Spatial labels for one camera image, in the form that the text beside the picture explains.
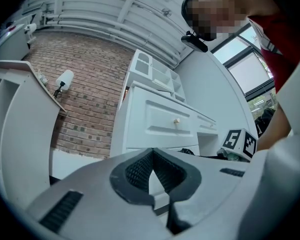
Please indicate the white shelf unit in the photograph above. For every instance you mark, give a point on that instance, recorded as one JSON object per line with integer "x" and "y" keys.
{"x": 22, "y": 124}

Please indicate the person's red shirt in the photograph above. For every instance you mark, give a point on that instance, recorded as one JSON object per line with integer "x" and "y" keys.
{"x": 282, "y": 49}

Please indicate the small dried flowers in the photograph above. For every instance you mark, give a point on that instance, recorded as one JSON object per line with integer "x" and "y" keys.
{"x": 42, "y": 77}

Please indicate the ceiling sprinkler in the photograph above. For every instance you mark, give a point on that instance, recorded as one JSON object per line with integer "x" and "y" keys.
{"x": 166, "y": 12}

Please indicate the white desk with hutch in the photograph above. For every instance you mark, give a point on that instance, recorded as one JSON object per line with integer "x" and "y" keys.
{"x": 135, "y": 114}

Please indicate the person's right forearm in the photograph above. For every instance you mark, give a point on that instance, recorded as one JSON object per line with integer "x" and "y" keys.
{"x": 275, "y": 131}

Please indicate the small white drawer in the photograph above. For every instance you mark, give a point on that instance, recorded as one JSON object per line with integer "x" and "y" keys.
{"x": 206, "y": 124}

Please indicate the window with dark frame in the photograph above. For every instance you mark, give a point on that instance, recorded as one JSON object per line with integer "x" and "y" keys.
{"x": 247, "y": 69}

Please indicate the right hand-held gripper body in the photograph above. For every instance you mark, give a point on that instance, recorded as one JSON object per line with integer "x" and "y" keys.
{"x": 238, "y": 141}

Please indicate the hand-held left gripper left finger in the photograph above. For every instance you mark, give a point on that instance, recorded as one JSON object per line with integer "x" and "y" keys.
{"x": 95, "y": 184}

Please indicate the black head camera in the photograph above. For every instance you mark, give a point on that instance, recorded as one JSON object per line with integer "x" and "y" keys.
{"x": 195, "y": 42}

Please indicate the white drawer with gold knob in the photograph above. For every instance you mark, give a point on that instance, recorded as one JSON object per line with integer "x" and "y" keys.
{"x": 165, "y": 119}

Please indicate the person's head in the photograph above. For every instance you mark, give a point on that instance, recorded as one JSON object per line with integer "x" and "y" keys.
{"x": 215, "y": 11}

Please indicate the white wall lamp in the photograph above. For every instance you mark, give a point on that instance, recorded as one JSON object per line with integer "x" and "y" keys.
{"x": 65, "y": 80}

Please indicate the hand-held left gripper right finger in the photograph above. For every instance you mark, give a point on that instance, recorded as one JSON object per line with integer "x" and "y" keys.
{"x": 210, "y": 179}

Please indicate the white cabinet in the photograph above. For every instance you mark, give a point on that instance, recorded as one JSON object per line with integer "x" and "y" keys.
{"x": 7, "y": 44}

